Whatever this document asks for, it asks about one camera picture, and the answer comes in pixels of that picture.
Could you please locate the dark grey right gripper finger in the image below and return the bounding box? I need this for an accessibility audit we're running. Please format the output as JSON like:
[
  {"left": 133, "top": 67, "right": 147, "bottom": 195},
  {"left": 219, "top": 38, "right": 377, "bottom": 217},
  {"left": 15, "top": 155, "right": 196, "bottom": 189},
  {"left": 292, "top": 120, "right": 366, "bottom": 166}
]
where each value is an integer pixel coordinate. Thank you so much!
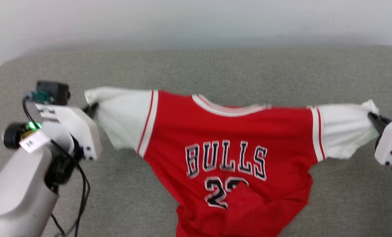
[{"left": 367, "top": 112, "right": 392, "bottom": 135}]

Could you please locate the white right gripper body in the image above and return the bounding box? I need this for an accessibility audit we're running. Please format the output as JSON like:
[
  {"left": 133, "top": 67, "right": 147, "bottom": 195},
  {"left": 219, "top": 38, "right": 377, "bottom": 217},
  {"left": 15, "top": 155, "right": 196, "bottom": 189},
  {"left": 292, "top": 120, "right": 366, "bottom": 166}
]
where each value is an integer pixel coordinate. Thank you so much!
[{"left": 374, "top": 112, "right": 392, "bottom": 166}]

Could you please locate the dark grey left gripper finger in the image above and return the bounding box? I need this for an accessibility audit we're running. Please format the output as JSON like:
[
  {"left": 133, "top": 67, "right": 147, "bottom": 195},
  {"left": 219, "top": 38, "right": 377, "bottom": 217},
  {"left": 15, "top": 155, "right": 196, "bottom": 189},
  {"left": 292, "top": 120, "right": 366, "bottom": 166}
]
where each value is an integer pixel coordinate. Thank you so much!
[{"left": 82, "top": 102, "right": 99, "bottom": 119}]

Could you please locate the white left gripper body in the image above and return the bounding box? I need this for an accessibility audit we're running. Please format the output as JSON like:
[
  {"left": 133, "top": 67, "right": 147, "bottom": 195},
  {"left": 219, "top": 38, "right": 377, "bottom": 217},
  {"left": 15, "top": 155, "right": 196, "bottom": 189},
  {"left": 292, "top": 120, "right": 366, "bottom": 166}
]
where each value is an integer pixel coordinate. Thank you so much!
[{"left": 35, "top": 103, "right": 103, "bottom": 161}]

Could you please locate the red and white Bulls jersey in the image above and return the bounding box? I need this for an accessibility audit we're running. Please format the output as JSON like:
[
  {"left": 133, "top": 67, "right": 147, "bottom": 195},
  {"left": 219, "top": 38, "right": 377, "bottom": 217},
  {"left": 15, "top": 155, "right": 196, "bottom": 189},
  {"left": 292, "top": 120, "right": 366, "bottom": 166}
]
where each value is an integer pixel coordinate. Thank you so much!
[{"left": 84, "top": 86, "right": 380, "bottom": 237}]

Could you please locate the teal left cable connector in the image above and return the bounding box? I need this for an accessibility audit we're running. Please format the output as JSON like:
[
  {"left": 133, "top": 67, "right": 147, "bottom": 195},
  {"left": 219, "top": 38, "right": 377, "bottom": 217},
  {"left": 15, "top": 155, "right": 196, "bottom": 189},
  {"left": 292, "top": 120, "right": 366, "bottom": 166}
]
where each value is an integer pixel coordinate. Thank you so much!
[{"left": 31, "top": 90, "right": 52, "bottom": 104}]

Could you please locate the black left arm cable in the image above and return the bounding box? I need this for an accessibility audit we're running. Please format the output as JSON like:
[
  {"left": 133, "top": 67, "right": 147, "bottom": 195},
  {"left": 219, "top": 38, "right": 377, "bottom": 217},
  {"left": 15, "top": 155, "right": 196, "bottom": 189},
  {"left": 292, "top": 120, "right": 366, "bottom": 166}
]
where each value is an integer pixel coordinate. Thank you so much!
[{"left": 22, "top": 95, "right": 91, "bottom": 237}]

